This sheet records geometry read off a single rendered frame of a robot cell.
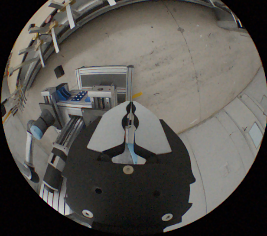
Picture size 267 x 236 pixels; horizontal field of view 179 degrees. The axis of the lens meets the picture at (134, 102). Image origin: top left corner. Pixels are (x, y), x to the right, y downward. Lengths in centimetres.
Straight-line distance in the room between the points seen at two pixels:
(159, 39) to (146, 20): 36
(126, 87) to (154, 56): 63
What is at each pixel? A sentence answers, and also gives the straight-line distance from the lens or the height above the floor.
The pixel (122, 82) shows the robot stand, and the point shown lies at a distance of 129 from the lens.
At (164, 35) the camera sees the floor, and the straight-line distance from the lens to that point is 153.
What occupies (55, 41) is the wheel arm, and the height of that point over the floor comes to 86.
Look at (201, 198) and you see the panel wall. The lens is 208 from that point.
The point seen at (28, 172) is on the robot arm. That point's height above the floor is 157.
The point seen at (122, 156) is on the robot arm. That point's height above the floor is 124.
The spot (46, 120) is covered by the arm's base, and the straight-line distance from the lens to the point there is 78.
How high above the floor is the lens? 143
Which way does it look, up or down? 60 degrees down
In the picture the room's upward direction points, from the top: 180 degrees clockwise
